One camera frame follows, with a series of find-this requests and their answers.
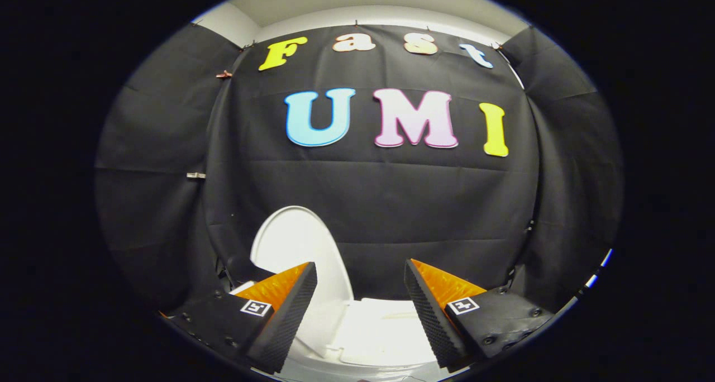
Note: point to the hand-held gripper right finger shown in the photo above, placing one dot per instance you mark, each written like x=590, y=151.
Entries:
x=430, y=320

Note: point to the white toilet lid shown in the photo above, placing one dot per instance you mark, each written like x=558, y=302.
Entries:
x=296, y=242

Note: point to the white toilet seat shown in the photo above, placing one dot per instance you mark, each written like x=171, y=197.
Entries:
x=385, y=326

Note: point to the white ceramic toilet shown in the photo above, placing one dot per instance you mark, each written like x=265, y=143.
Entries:
x=363, y=368

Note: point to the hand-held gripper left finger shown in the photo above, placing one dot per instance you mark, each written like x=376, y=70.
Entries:
x=287, y=320

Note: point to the black backdrop cloth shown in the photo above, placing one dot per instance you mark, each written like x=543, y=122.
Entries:
x=391, y=203

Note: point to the silver metal clip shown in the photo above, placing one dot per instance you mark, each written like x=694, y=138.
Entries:
x=195, y=175

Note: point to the copper metal clip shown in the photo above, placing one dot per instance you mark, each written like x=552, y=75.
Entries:
x=224, y=75

